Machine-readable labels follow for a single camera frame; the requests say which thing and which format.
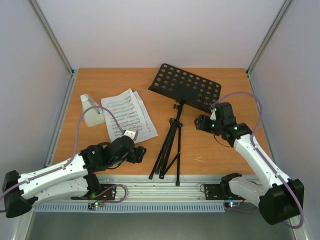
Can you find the left aluminium corner post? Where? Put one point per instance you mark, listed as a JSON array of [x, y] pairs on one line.
[[51, 35]]

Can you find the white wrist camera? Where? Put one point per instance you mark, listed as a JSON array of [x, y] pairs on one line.
[[213, 113], [130, 136]]

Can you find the right aluminium corner post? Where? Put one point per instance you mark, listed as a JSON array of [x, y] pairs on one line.
[[286, 4]]

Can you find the grey slotted cable duct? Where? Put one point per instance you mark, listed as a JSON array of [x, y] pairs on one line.
[[130, 207]]

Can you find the aluminium corner post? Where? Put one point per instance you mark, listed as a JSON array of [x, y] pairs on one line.
[[286, 4], [51, 35]]

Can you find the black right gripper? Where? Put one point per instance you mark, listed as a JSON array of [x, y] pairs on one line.
[[202, 122]]

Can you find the white sheet music page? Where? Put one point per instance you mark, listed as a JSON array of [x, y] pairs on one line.
[[127, 114], [152, 132]]

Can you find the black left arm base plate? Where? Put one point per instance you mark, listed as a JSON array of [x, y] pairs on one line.
[[106, 192]]

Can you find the white grey metronome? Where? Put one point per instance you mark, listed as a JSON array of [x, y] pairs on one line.
[[94, 116]]

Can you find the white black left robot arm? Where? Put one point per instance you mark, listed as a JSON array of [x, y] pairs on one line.
[[74, 177]]

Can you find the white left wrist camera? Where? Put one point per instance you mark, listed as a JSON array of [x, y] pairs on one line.
[[130, 136]]

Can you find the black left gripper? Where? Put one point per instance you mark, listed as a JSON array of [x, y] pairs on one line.
[[138, 155]]

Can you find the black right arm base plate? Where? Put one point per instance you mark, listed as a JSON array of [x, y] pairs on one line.
[[216, 192]]

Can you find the aluminium front frame rails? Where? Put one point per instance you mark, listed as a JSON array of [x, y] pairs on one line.
[[140, 188]]

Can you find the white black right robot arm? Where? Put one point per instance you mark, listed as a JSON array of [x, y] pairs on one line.
[[277, 196]]

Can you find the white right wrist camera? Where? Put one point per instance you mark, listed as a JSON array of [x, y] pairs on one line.
[[213, 113]]

